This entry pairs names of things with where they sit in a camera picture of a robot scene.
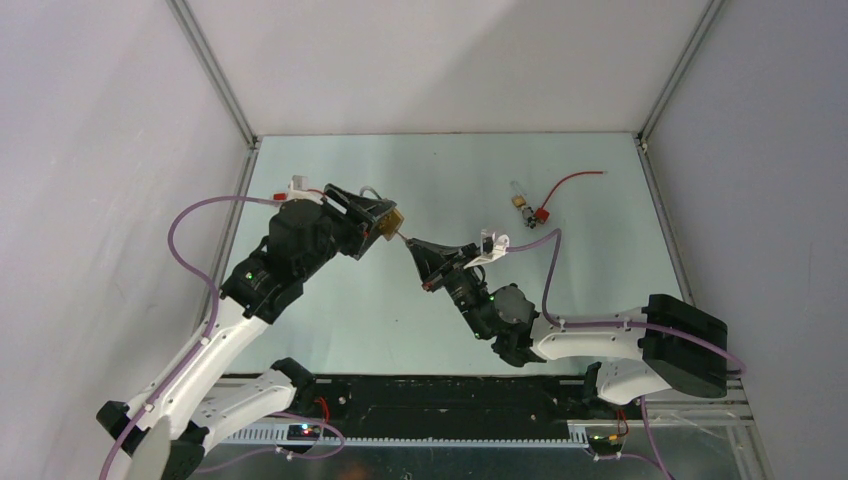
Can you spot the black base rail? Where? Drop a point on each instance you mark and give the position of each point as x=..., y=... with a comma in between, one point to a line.
x=450, y=407

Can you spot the right controller board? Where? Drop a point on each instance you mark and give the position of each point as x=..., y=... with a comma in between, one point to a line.
x=605, y=446

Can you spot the aluminium frame post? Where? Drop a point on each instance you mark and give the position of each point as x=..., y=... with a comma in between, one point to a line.
x=200, y=45
x=681, y=66

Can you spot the controller board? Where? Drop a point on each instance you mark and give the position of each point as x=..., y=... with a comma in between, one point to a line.
x=304, y=432
x=605, y=446

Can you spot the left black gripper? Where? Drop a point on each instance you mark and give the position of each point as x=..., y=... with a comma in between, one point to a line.
x=360, y=214

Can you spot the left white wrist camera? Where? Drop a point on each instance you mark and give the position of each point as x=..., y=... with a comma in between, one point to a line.
x=298, y=189

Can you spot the left controller board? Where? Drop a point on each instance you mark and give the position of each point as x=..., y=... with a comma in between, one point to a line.
x=304, y=432

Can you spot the right aluminium frame post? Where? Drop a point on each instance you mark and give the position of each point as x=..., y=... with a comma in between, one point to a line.
x=681, y=66

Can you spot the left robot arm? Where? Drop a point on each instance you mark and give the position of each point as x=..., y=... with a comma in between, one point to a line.
x=169, y=428

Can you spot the grey slotted cable duct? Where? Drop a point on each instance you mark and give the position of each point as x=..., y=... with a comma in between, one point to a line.
x=274, y=434

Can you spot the small brass padlock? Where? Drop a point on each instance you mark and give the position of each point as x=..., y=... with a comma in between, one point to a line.
x=518, y=198

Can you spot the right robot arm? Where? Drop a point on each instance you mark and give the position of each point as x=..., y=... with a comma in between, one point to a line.
x=666, y=344

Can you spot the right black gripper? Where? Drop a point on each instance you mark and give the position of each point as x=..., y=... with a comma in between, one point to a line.
x=429, y=257

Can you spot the small key bunch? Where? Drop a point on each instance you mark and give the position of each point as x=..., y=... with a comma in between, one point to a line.
x=529, y=217

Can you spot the left aluminium frame post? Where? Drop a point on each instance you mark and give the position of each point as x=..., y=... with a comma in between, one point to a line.
x=200, y=45

